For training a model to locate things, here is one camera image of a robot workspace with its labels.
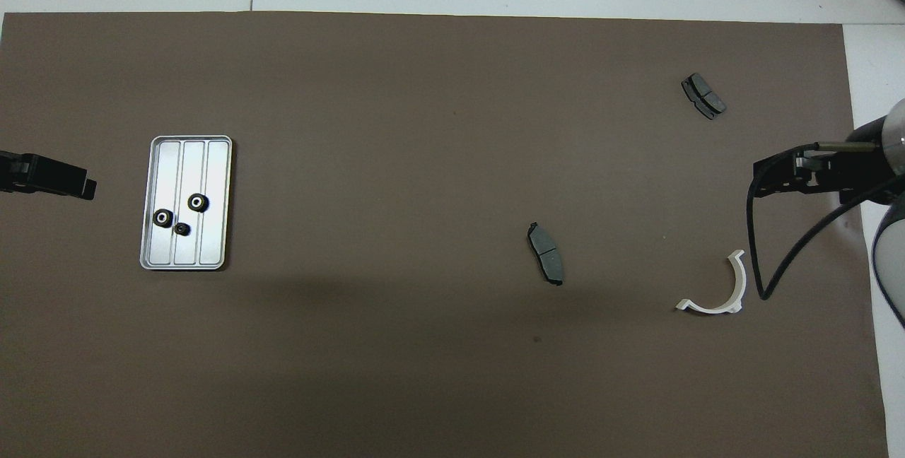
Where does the brown table mat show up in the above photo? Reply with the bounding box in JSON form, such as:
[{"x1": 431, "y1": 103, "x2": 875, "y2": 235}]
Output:
[{"x1": 0, "y1": 11, "x2": 890, "y2": 458}]

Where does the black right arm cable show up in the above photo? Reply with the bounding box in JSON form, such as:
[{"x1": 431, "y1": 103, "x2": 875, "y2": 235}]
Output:
[{"x1": 746, "y1": 140, "x2": 905, "y2": 302}]

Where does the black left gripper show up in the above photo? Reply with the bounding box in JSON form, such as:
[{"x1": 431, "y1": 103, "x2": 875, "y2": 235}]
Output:
[{"x1": 0, "y1": 151, "x2": 98, "y2": 201}]

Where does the dark grey brake pad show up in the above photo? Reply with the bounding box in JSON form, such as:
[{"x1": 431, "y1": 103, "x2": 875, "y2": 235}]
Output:
[
  {"x1": 681, "y1": 73, "x2": 727, "y2": 121},
  {"x1": 527, "y1": 221, "x2": 565, "y2": 286}
]

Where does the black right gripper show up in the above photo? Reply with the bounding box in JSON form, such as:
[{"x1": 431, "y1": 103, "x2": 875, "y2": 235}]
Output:
[{"x1": 752, "y1": 117, "x2": 903, "y2": 206}]

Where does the white curved plastic bracket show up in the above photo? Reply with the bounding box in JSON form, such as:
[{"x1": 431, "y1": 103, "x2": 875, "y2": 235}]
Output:
[{"x1": 675, "y1": 249, "x2": 747, "y2": 315}]

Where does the silver ribbed metal tray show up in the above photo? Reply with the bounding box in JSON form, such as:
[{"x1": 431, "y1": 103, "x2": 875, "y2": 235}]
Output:
[{"x1": 140, "y1": 136, "x2": 233, "y2": 271}]

